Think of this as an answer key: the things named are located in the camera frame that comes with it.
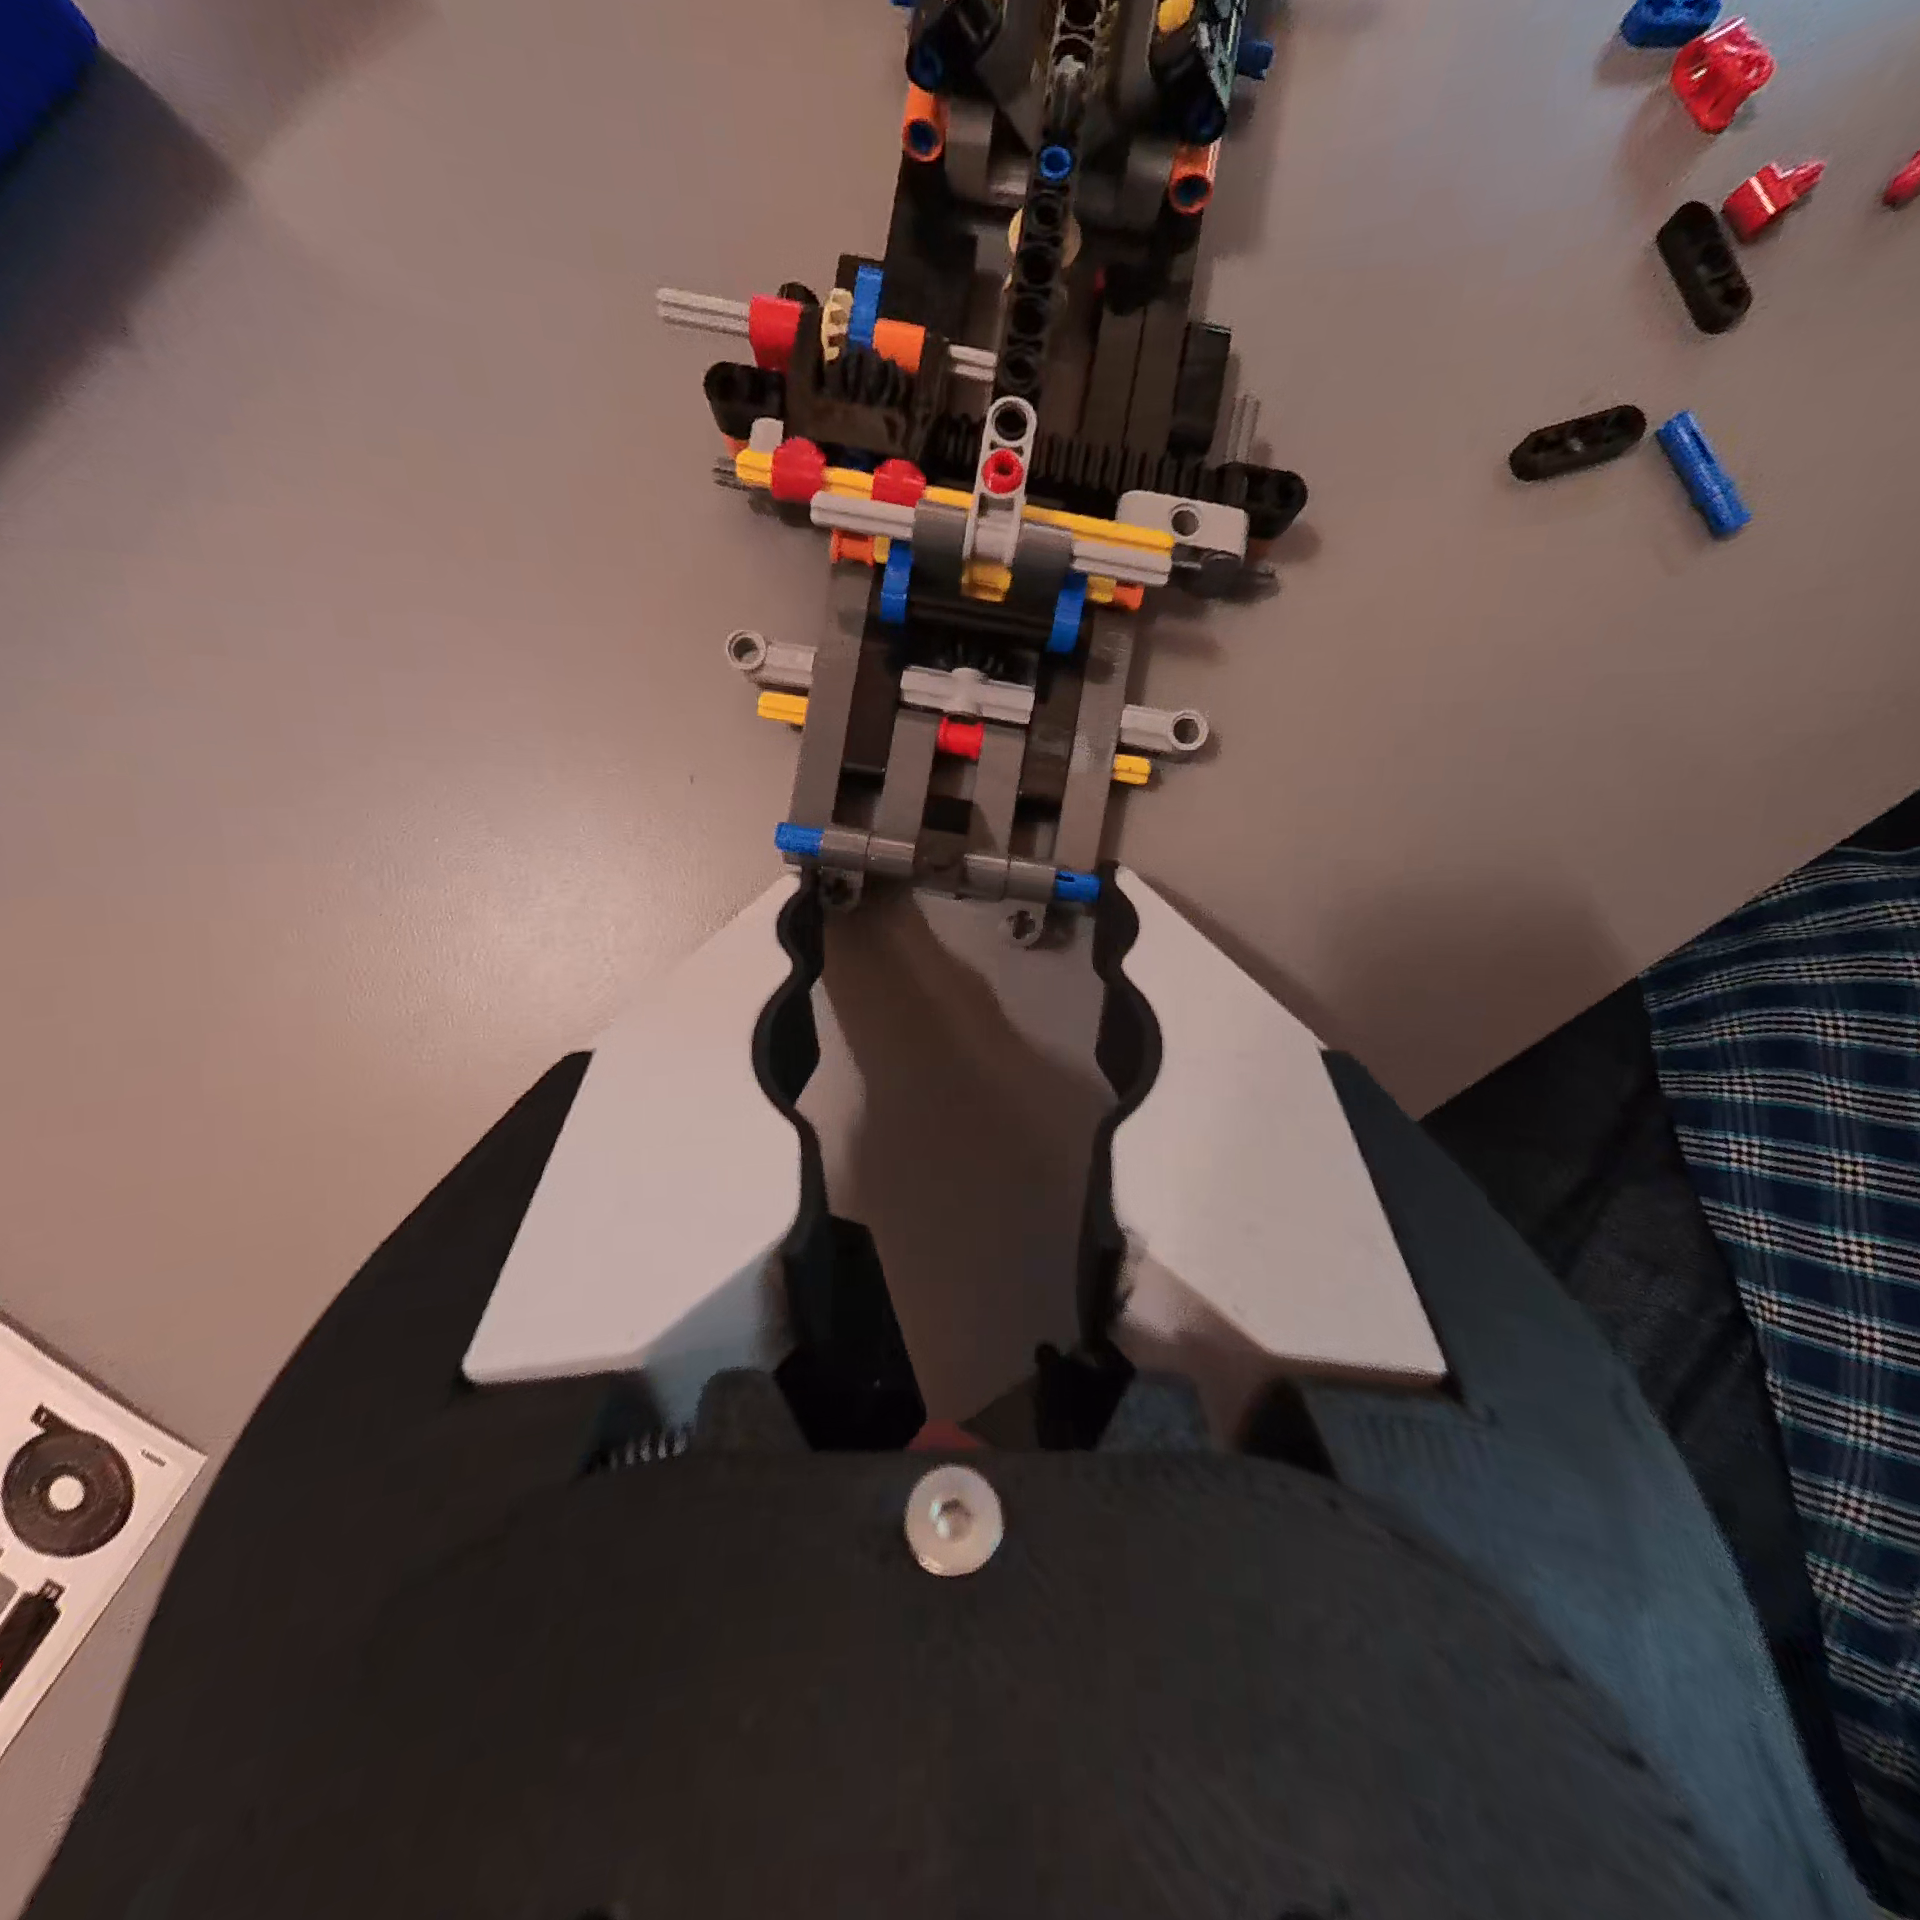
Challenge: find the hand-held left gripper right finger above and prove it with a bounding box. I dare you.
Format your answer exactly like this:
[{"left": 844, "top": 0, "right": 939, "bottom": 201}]
[{"left": 1071, "top": 862, "right": 1452, "bottom": 1442}]

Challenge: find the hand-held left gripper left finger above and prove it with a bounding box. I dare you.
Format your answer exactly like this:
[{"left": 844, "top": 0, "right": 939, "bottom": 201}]
[{"left": 461, "top": 868, "right": 834, "bottom": 1403}]

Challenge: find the lego car chassis model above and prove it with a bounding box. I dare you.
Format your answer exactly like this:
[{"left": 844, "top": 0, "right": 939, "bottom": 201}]
[{"left": 655, "top": 0, "right": 1312, "bottom": 951}]

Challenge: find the lego instruction booklet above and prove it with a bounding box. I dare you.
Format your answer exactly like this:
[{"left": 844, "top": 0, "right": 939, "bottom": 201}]
[{"left": 0, "top": 1308, "right": 208, "bottom": 1759}]

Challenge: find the thin black lego liftarm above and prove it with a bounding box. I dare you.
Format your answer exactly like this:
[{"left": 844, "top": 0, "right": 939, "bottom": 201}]
[{"left": 1505, "top": 402, "right": 1648, "bottom": 486}]

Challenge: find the blue lego pin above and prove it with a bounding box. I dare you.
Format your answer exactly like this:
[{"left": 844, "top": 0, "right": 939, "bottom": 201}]
[{"left": 1654, "top": 408, "right": 1755, "bottom": 541}]

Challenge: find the black three-hole lego liftarm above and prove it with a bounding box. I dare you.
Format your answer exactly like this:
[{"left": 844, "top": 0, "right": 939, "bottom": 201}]
[{"left": 1654, "top": 201, "right": 1755, "bottom": 333}]

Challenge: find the red lego axle connector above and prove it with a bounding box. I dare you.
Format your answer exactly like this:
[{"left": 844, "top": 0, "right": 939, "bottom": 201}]
[{"left": 1722, "top": 158, "right": 1829, "bottom": 242}]

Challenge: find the red lego cross connector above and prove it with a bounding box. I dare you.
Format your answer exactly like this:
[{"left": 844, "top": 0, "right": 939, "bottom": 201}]
[{"left": 1668, "top": 16, "right": 1778, "bottom": 135}]

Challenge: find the person's plaid shirt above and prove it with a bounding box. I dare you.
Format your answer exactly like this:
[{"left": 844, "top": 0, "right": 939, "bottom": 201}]
[{"left": 1641, "top": 842, "right": 1920, "bottom": 1876}]

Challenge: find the blue storage bin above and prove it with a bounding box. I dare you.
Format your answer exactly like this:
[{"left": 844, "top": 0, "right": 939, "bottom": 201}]
[{"left": 0, "top": 0, "right": 101, "bottom": 172}]

